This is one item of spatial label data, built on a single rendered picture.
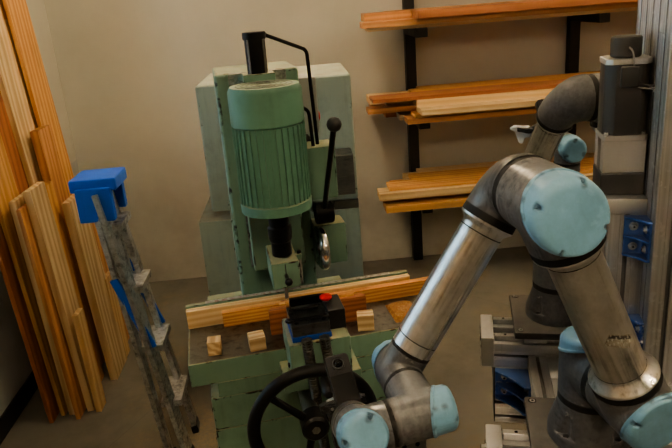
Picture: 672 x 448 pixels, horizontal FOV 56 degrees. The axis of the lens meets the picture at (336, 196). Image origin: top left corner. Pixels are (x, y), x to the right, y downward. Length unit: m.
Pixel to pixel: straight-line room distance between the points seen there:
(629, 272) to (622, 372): 0.38
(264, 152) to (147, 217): 2.77
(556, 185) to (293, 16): 3.05
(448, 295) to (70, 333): 2.16
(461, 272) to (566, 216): 0.23
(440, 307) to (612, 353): 0.28
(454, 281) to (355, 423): 0.28
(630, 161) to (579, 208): 0.49
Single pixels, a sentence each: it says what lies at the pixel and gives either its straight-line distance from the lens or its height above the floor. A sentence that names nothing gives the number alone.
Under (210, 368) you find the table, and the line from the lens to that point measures 1.55.
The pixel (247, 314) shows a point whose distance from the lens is 1.66.
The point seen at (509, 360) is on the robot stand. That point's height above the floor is 0.71.
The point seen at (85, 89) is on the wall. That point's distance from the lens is 4.06.
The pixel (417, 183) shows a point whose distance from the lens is 3.64.
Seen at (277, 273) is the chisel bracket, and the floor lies 1.04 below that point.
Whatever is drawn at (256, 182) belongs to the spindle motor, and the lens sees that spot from 1.48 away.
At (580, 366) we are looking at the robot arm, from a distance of 1.27.
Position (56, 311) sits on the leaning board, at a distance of 2.96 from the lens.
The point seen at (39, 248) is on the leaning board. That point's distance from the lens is 2.86.
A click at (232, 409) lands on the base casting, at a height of 0.76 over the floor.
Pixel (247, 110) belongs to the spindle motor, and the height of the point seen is 1.46.
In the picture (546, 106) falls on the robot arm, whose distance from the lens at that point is 1.66.
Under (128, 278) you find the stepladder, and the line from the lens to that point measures 2.37.
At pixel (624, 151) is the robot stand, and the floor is 1.34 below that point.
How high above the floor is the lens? 1.69
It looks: 18 degrees down
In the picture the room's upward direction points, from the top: 4 degrees counter-clockwise
